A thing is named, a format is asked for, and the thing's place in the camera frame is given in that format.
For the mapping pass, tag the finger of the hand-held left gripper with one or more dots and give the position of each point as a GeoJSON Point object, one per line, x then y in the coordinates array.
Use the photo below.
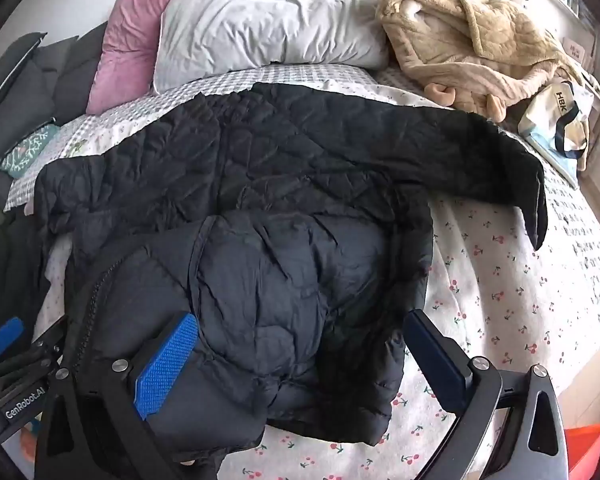
{"type": "Point", "coordinates": [5, 336]}
{"type": "Point", "coordinates": [42, 344]}

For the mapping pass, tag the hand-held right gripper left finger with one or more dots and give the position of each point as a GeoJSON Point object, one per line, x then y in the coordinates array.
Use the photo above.
{"type": "Point", "coordinates": [165, 360]}

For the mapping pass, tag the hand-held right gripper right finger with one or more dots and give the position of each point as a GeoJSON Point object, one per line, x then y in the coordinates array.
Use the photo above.
{"type": "Point", "coordinates": [435, 360]}

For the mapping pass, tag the black quilted jacket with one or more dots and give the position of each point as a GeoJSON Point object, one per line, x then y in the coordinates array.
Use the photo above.
{"type": "Point", "coordinates": [280, 185]}

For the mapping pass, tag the dark grey garment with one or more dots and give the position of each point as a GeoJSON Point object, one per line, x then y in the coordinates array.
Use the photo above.
{"type": "Point", "coordinates": [15, 270]}

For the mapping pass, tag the floral bedsheet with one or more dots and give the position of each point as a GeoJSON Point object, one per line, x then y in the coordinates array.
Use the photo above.
{"type": "Point", "coordinates": [505, 285]}

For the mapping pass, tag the orange box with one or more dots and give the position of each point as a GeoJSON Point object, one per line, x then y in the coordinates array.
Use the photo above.
{"type": "Point", "coordinates": [585, 447]}

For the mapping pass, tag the teal patterned cloth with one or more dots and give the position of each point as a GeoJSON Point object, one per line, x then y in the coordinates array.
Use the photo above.
{"type": "Point", "coordinates": [30, 152]}

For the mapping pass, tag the dark grey cushion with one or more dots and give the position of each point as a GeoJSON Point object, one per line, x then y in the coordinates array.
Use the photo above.
{"type": "Point", "coordinates": [10, 85]}
{"type": "Point", "coordinates": [75, 70]}

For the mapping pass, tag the white and blue tote bag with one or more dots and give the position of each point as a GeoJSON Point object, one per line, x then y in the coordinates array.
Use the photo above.
{"type": "Point", "coordinates": [550, 110]}

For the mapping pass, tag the pink pillow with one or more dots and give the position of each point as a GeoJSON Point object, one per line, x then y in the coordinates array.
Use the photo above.
{"type": "Point", "coordinates": [125, 45]}

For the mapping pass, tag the beige fleece robe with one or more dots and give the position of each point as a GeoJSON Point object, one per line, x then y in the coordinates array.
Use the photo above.
{"type": "Point", "coordinates": [480, 40]}

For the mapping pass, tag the white pillow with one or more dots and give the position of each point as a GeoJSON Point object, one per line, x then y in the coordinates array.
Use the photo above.
{"type": "Point", "coordinates": [260, 20]}

